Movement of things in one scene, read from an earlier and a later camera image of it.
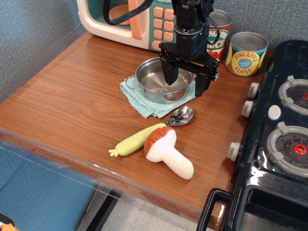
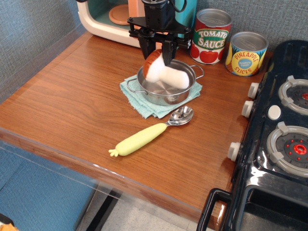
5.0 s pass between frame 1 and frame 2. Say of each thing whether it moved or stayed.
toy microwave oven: stayed
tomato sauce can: stayed
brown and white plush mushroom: moved
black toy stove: stayed
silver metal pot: stayed
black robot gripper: moved
